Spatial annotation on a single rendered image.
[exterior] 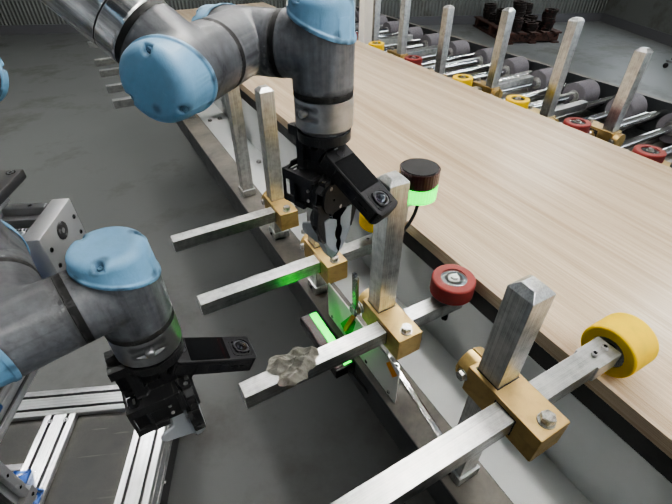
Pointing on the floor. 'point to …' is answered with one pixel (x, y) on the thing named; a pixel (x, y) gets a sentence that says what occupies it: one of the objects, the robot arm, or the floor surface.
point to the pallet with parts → (523, 22)
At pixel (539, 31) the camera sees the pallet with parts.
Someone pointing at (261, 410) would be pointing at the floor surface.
